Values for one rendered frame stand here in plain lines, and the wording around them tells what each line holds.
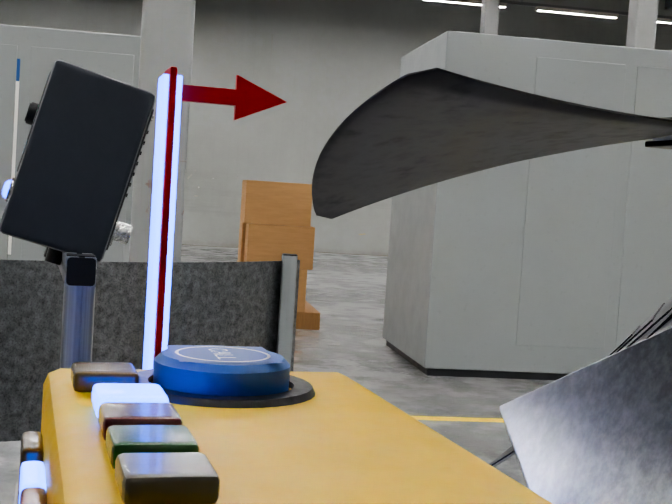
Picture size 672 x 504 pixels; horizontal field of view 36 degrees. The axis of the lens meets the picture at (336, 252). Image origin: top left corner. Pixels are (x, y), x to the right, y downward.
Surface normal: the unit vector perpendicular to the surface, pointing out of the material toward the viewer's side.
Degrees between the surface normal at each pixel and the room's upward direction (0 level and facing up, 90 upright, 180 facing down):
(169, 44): 90
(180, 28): 90
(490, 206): 90
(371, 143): 161
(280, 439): 0
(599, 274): 90
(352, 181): 155
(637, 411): 55
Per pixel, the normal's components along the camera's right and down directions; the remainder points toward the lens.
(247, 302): 0.82, 0.08
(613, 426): -0.47, -0.57
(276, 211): 0.18, 0.07
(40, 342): 0.52, 0.07
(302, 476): 0.07, -1.00
